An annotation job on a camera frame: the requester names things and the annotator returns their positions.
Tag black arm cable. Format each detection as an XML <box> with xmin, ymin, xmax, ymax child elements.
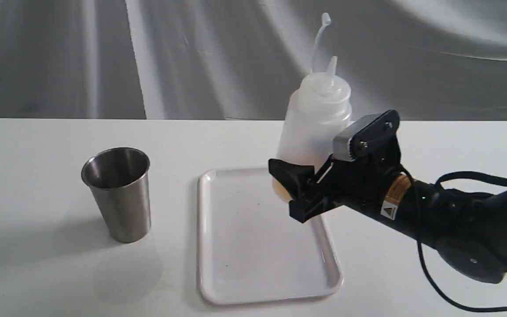
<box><xmin>397</xmin><ymin>165</ymin><xmax>507</xmax><ymax>313</ymax></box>

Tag plastic squeeze bottle with oil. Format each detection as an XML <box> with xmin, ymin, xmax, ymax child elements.
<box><xmin>272</xmin><ymin>13</ymin><xmax>353</xmax><ymax>202</ymax></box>

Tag grey fabric backdrop curtain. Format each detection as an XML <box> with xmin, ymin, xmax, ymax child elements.
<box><xmin>0</xmin><ymin>0</ymin><xmax>507</xmax><ymax>121</ymax></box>

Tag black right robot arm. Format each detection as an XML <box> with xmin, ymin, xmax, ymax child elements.
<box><xmin>268</xmin><ymin>110</ymin><xmax>507</xmax><ymax>284</ymax></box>

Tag white plastic tray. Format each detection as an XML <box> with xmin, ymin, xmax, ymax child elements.
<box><xmin>197</xmin><ymin>168</ymin><xmax>344</xmax><ymax>306</ymax></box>

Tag stainless steel cup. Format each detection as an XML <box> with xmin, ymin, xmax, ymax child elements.
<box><xmin>81</xmin><ymin>147</ymin><xmax>151</xmax><ymax>243</ymax></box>

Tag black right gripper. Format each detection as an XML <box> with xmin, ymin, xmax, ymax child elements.
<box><xmin>268</xmin><ymin>110</ymin><xmax>402</xmax><ymax>223</ymax></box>

